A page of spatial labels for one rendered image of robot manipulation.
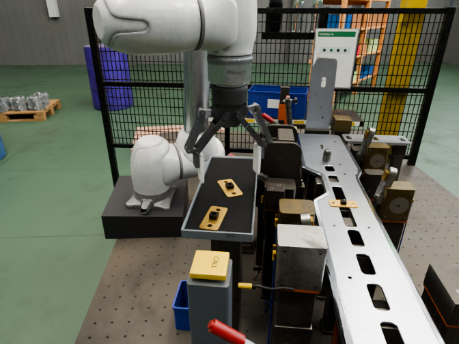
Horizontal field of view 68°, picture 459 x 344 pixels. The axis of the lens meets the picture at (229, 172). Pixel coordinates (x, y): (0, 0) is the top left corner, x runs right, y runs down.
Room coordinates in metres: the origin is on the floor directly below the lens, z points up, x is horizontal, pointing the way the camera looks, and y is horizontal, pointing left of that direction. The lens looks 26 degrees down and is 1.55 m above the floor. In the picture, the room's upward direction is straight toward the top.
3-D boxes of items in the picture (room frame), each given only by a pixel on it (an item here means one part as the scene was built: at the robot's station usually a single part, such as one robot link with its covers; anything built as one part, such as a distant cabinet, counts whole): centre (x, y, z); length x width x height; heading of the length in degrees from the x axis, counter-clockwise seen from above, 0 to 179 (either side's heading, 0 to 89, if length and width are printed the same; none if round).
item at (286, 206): (0.76, -0.16, 0.89); 0.12 x 0.08 x 0.38; 84
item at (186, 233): (0.71, 0.01, 1.16); 0.37 x 0.14 x 0.02; 174
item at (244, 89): (0.71, 0.00, 1.36); 0.08 x 0.07 x 0.09; 109
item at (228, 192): (0.71, 0.00, 1.17); 0.08 x 0.04 x 0.01; 19
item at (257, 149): (0.73, -0.06, 1.23); 0.03 x 0.01 x 0.07; 19
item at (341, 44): (1.91, -0.56, 1.30); 0.23 x 0.02 x 0.31; 84
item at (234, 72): (0.71, 0.00, 1.43); 0.09 x 0.09 x 0.06
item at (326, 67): (1.63, -0.44, 1.17); 0.12 x 0.01 x 0.34; 84
